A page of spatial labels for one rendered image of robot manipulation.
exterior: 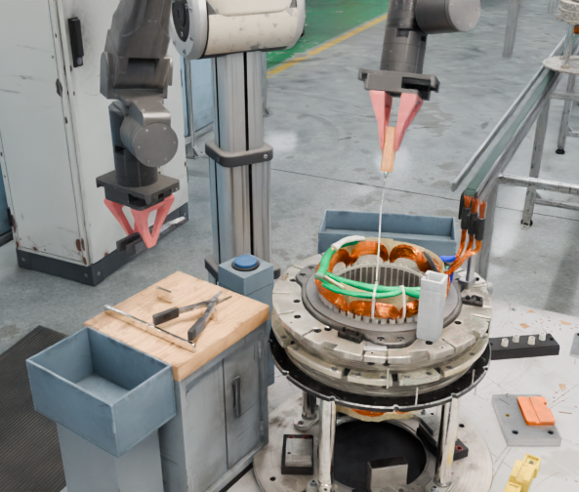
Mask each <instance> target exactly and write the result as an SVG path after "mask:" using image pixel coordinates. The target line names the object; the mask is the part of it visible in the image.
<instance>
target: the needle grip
mask: <svg viewBox="0 0 579 492"><path fill-rule="evenodd" d="M395 132H396V127H386V130H385V140H384V147H383V152H382V159H381V167H380V170H381V171H383V172H392V171H393V163H394V156H395V151H394V139H395Z"/></svg>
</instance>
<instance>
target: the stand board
mask: <svg viewBox="0 0 579 492"><path fill-rule="evenodd" d="M157 286H160V287H162V288H165V289H167V290H170V291H172V295H173V303H168V302H166V301H163V300H161V299H159V298H157V296H156V287H157ZM220 291H222V292H223V293H222V294H221V295H220V296H219V297H218V298H219V299H223V298H225V297H228V296H231V295H232V298H230V299H228V300H226V301H224V302H222V303H220V304H217V305H216V306H215V309H217V310H218V321H213V320H211V319H208V321H207V322H206V327H205V328H204V329H203V330H202V332H201V333H200V334H199V335H198V336H197V337H196V338H195V339H194V340H193V341H191V342H193V343H195V344H196V353H192V352H190V351H188V350H186V349H184V348H180V347H178V346H176V345H173V344H171V343H169V342H167V341H165V340H162V339H160V338H158V337H156V336H153V335H151V334H149V333H148V332H146V331H143V330H141V329H139V328H137V327H135V326H132V325H130V324H128V323H126V322H123V321H121V320H119V319H117V318H115V317H112V316H110V315H108V314H106V313H104V312H102V313H101V314H99V315H97V316H95V317H93V318H91V319H90V320H88V321H86V322H84V327H86V326H90V327H92V328H95V329H97V330H99V331H101V332H103V333H105V334H107V335H108V336H111V337H113V338H115V339H117V340H119V341H121V342H123V343H125V344H128V345H130V346H132V347H134V348H136V349H139V350H141V351H143V352H146V353H148V354H150V355H152V356H154V357H156V358H158V359H160V360H163V361H165V362H167V363H169V364H171V365H172V368H173V379H174V380H176V381H178V382H180V381H181V380H183V379H184V378H185V377H187V376H188V375H190V374H191V373H193V372H194V371H195V370H197V369H198V368H200V367H201V366H203V365H204V364H205V363H207V362H208V361H210V360H211V359H213V358H214V357H215V356H217V355H218V354H220V353H221V352H223V351H224V350H225V349H227V348H229V347H230V346H231V345H233V344H234V343H236V342H237V341H239V340H240V339H241V338H243V337H244V336H246V335H247V334H249V333H250V332H251V331H253V330H254V329H256V328H257V327H259V326H260V325H261V324H263V323H264V322H266V321H267V320H269V306H268V305H266V304H263V303H260V302H258V301H255V300H253V299H250V298H247V297H245V296H242V295H239V294H237V293H234V292H232V291H230V290H227V289H225V288H222V287H219V286H217V285H214V284H212V283H209V282H206V281H204V280H201V279H198V278H196V277H193V276H191V275H188V274H185V273H183V272H180V271H177V272H175V273H173V274H171V275H169V276H168V277H166V278H164V279H162V280H160V281H158V282H157V283H155V284H153V285H151V286H149V287H148V288H146V289H144V290H143V291H141V292H139V293H138V294H136V295H134V296H132V297H130V298H129V299H127V300H125V301H123V302H121V303H120V304H118V305H116V306H114V307H113V308H117V309H119V310H121V311H124V312H126V313H128V314H131V315H133V316H135V317H137V318H139V319H141V320H143V321H145V322H148V323H150V324H152V325H154V324H153V321H152V315H153V314H156V313H158V312H160V311H163V310H165V309H168V308H172V307H178V308H181V307H185V306H189V305H192V304H196V303H200V302H203V301H207V300H210V299H211V298H212V297H214V296H215V295H216V294H217V293H219V292H220ZM199 317H202V316H201V315H200V309H196V310H194V311H192V312H190V311H189V312H185V313H181V314H180V317H178V318H175V319H172V320H170V321H167V322H165V323H162V324H159V325H157V327H159V328H161V329H163V330H166V331H168V332H170V333H173V334H175V335H177V336H179V337H182V338H184V339H186V340H187V330H188V329H189V328H190V327H191V326H192V325H193V324H194V323H195V322H196V321H197V319H198V318H199ZM154 326H155V325H154Z"/></svg>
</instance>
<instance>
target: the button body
mask: <svg viewBox="0 0 579 492"><path fill-rule="evenodd" d="M243 255H250V256H253V255H251V254H249V253H245V254H243ZM253 257H255V256H253ZM255 258H256V259H257V260H258V261H259V262H260V266H259V267H258V268H257V269H255V270H252V271H238V270H235V269H233V268H232V267H231V262H232V261H233V260H234V259H235V258H234V259H231V260H229V261H227V262H224V263H222V264H219V265H218V275H219V287H222V288H225V289H227V290H230V291H232V292H234V293H237V294H239V295H242V296H245V297H247V298H250V299H253V300H255V301H258V302H260V303H263V304H266V305H268V306H269V320H267V333H268V387H269V386H271V385H272V384H274V363H273V361H272V359H271V357H270V354H269V330H270V327H271V313H272V309H273V307H272V290H273V265H272V264H270V263H268V262H265V261H263V260H261V259H259V258H257V257H255Z"/></svg>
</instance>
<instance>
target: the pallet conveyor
mask: <svg viewBox="0 0 579 492"><path fill-rule="evenodd" d="M570 56H579V34H574V36H573V42H572V48H571V55H570ZM545 68H546V67H545V66H544V65H542V66H541V67H540V68H539V70H538V71H537V72H536V74H535V75H534V76H533V78H532V79H531V80H530V82H529V83H528V84H527V85H526V87H525V88H524V89H523V91H522V92H521V93H520V95H519V96H518V97H517V99H516V100H515V102H514V103H513V104H512V105H511V107H510V108H509V109H508V111H507V112H506V113H505V115H504V116H503V117H502V119H501V120H500V121H499V122H498V124H497V125H496V126H495V128H494V129H493V130H492V132H491V133H490V134H489V136H488V137H487V138H486V139H485V141H484V142H483V143H482V145H481V146H480V147H479V149H478V150H477V151H476V153H475V154H474V155H473V157H472V158H471V159H470V161H469V162H468V163H467V165H466V166H465V167H464V169H463V170H462V171H461V172H460V174H459V175H458V176H457V178H456V179H455V180H454V182H453V183H452V187H451V191H453V192H454V191H455V190H456V189H457V188H458V186H459V185H460V184H461V182H462V181H463V179H464V178H465V177H466V176H467V175H468V174H469V172H470V171H471V170H472V168H473V167H474V166H475V164H476V162H477V161H478V159H479V158H480V157H481V155H482V154H483V153H484V152H485V150H486V149H487V148H488V146H489V145H490V143H491V142H492V141H493V139H494V138H495V137H496V135H497V134H498V133H499V131H500V130H501V128H502V127H503V126H504V124H505V123H506V122H507V120H508V119H509V118H510V116H511V115H512V114H513V112H514V111H515V109H516V108H517V106H518V105H519V104H520V102H521V101H522V100H523V98H524V97H525V96H526V94H527V93H528V91H529V90H530V89H531V87H532V86H533V85H534V83H535V82H536V81H537V79H538V78H539V76H540V75H541V74H542V72H543V71H544V70H545ZM563 75H564V73H562V72H557V71H554V70H551V69H550V70H549V71H548V73H547V74H546V75H545V77H544V78H543V80H542V81H541V83H540V84H539V85H538V87H537V88H536V90H535V91H534V92H533V94H532V95H531V97H530V98H529V99H528V101H527V102H526V104H525V105H524V106H523V108H522V109H521V111H520V112H519V113H518V115H517V117H516V118H515V119H514V121H513V122H512V124H511V125H510V126H509V128H508V129H507V131H506V132H505V133H504V135H503V136H502V138H501V139H500V141H499V142H498V143H497V144H496V145H495V147H494V148H493V149H492V151H491V152H490V154H489V155H488V156H487V158H486V159H485V161H484V162H483V163H482V165H481V166H480V168H479V169H478V170H477V172H476V174H475V175H474V176H473V178H472V179H471V181H470V182H469V183H468V185H467V186H466V188H465V189H464V191H463V192H462V194H461V197H460V206H459V215H458V220H461V218H462V209H463V207H464V206H465V197H464V195H465V196H467V195H468V196H469V197H470V199H471V197H472V199H471V203H470V207H471V211H472V200H473V198H474V200H475V202H476V200H479V202H480V203H481V202H482V199H483V202H484V204H486V203H487V204H486V207H485V211H484V217H485V227H484V235H483V239H482V240H481V249H480V251H479V252H478V253H477V254H476V268H475V273H477V274H478V275H479V276H480V277H481V278H482V279H483V280H484V281H486V277H487V270H488V262H489V255H490V247H491V239H492V231H493V225H494V217H495V209H496V201H497V194H498V186H499V184H504V185H516V186H522V187H527V190H526V196H525V203H524V210H523V219H522V220H521V224H522V226H521V228H520V229H526V230H528V228H529V226H532V225H533V222H532V220H531V219H530V218H532V216H533V211H534V205H535V204H540V205H546V206H552V207H558V208H563V209H569V210H575V211H579V203H573V202H566V201H560V200H555V199H549V198H543V197H542V195H541V194H540V193H539V191H538V190H537V189H541V190H547V191H553V192H559V193H566V194H572V195H579V184H567V183H561V182H554V181H548V180H541V179H539V173H540V166H541V160H542V153H543V147H544V140H545V135H546V128H547V122H548V115H549V109H550V102H551V99H557V100H564V105H563V111H562V117H561V123H560V129H559V135H558V149H557V150H556V154H565V151H564V147H565V142H566V136H569V137H576V138H579V132H575V131H573V130H572V129H571V127H570V126H568V124H569V118H570V112H571V107H572V101H574V102H579V94H574V89H575V83H576V77H577V75H574V74H568V80H567V86H566V93H563V92H554V90H555V88H556V87H557V85H558V83H559V81H560V80H561V78H562V76H563ZM578 105H579V104H578ZM536 119H537V123H536V130H535V137H534V143H533V149H532V156H531V163H530V170H529V176H528V177H522V176H516V175H509V174H503V172H504V170H505V169H506V167H507V166H508V164H509V162H510V161H511V159H512V158H513V156H514V154H515V153H516V151H517V149H518V147H519V146H520V144H521V143H522V141H523V139H524V138H525V136H526V135H527V133H528V131H529V130H530V128H531V127H532V125H533V123H534V122H535V120H536ZM479 202H477V203H478V206H477V211H479Z"/></svg>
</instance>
